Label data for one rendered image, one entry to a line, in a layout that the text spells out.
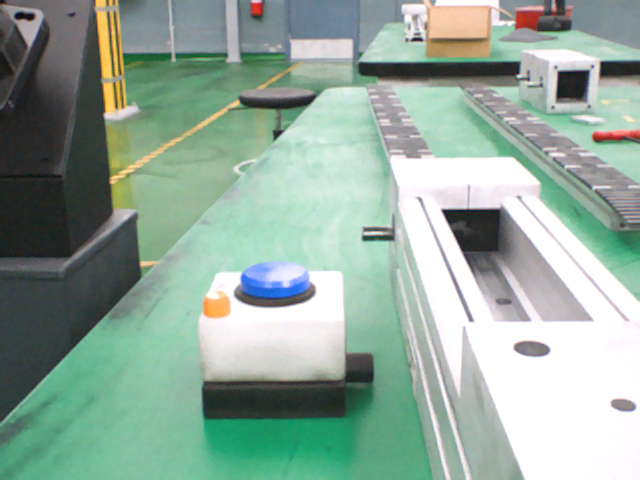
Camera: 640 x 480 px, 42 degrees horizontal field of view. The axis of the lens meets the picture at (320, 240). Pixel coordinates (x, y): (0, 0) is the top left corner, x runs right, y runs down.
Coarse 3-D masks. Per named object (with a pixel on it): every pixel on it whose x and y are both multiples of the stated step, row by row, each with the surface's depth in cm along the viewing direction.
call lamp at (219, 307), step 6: (210, 294) 45; (216, 294) 45; (222, 294) 45; (204, 300) 45; (210, 300) 45; (216, 300) 45; (222, 300) 45; (228, 300) 45; (204, 306) 45; (210, 306) 45; (216, 306) 45; (222, 306) 45; (228, 306) 45; (204, 312) 45; (210, 312) 45; (216, 312) 45; (222, 312) 45; (228, 312) 45
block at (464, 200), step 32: (416, 160) 67; (448, 160) 66; (480, 160) 66; (512, 160) 66; (416, 192) 59; (448, 192) 59; (480, 192) 59; (512, 192) 59; (448, 224) 61; (480, 224) 61
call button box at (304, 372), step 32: (224, 288) 49; (320, 288) 49; (224, 320) 45; (256, 320) 45; (288, 320) 45; (320, 320) 45; (224, 352) 45; (256, 352) 45; (288, 352) 45; (320, 352) 45; (352, 352) 50; (224, 384) 46; (256, 384) 46; (288, 384) 46; (320, 384) 46; (224, 416) 46; (256, 416) 46; (288, 416) 46; (320, 416) 46
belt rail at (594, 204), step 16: (464, 96) 166; (480, 112) 148; (496, 128) 134; (528, 144) 113; (544, 160) 107; (560, 176) 97; (576, 192) 91; (592, 192) 85; (592, 208) 86; (608, 208) 81; (608, 224) 81; (624, 224) 81
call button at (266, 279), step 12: (264, 264) 49; (276, 264) 49; (288, 264) 49; (240, 276) 48; (252, 276) 47; (264, 276) 47; (276, 276) 47; (288, 276) 47; (300, 276) 47; (252, 288) 47; (264, 288) 46; (276, 288) 46; (288, 288) 46; (300, 288) 47
